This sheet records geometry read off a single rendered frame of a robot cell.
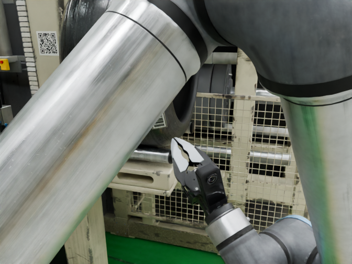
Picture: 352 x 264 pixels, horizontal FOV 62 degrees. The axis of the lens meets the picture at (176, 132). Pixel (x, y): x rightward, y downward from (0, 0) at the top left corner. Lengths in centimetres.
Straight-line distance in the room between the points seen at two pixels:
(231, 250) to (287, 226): 15
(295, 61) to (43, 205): 23
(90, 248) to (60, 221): 105
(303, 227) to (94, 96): 57
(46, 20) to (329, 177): 92
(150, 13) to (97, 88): 8
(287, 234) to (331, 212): 28
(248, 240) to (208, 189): 12
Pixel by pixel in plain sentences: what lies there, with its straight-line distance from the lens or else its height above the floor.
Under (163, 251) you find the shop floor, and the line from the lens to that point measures 190.
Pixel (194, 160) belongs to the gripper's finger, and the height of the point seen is 98.
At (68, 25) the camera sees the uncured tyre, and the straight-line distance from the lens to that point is 80.
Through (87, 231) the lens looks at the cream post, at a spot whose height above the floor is 50.
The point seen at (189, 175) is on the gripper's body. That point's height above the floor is 96.
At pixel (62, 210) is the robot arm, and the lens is 27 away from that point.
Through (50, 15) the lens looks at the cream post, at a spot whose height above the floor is 130.
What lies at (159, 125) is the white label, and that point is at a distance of 77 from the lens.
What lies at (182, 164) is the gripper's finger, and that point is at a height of 97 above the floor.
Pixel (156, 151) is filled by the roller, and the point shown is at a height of 92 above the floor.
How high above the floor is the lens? 127
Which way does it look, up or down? 20 degrees down
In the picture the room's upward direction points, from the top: straight up
